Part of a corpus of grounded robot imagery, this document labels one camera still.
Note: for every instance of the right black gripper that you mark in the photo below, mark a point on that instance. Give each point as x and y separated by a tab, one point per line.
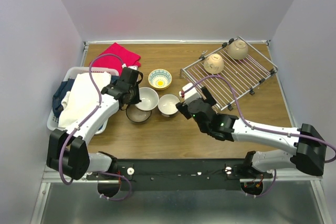
209	99

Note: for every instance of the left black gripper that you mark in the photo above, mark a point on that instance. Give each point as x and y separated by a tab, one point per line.
136	99

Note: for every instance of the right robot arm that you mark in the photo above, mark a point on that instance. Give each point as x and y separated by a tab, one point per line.
292	147

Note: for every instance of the navy blue garment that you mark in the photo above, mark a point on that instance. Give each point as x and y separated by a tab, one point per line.
77	97

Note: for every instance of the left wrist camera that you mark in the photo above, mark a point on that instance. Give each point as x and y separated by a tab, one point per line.
133	67

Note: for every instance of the wire dish rack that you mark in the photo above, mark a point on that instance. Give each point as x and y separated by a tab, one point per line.
245	75

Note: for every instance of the teal white bowl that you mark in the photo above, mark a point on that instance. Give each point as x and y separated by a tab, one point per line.
167	105

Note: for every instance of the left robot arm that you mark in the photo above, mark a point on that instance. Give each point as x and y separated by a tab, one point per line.
68	147

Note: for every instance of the plain beige bowl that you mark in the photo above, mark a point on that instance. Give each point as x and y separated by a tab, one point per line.
238	50

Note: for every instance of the red bowl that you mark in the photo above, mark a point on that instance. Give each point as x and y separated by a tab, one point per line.
149	99

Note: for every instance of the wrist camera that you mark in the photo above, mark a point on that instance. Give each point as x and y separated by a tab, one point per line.
133	67
189	93

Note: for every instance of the aluminium frame rail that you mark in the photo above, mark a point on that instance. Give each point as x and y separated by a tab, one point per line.
51	176

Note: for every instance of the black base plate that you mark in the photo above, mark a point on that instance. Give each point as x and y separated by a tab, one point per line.
164	166

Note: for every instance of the beige bowl with drawing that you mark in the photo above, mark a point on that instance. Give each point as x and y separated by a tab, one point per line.
214	64

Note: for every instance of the red folded cloth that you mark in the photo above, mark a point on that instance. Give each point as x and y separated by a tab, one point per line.
117	55

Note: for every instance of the cream striped bowl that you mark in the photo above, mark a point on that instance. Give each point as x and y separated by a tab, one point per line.
160	75

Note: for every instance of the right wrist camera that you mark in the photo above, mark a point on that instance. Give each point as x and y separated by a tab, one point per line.
189	93

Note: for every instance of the white cloth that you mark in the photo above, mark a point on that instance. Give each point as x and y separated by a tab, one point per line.
83	97

